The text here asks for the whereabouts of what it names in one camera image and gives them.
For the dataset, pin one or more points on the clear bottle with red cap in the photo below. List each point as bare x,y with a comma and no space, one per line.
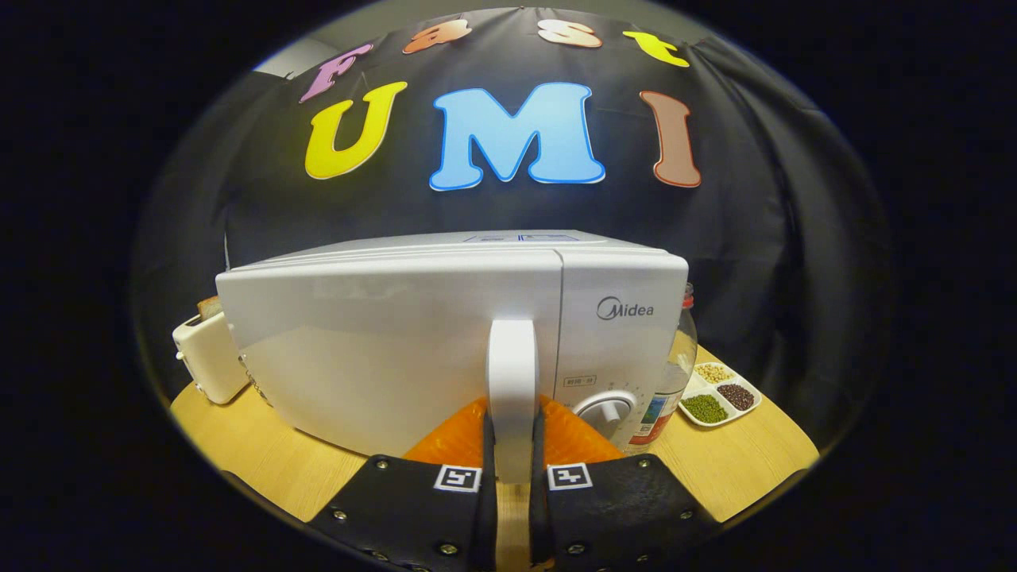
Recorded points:
675,373

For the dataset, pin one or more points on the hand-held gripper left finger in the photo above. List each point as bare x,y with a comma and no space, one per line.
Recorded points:
413,508

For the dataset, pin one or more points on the white microwave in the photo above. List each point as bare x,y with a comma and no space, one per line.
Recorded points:
357,342

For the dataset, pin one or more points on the white divided dish of beans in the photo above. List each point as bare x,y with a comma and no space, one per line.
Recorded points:
719,395

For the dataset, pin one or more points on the black backdrop cloth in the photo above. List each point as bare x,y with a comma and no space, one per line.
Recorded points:
755,238

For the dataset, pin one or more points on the toast slice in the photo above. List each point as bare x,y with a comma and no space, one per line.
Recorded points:
210,308

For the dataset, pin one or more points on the cream toaster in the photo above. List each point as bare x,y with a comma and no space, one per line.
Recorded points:
208,361

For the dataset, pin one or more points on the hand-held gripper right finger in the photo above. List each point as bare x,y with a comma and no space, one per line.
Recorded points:
620,508

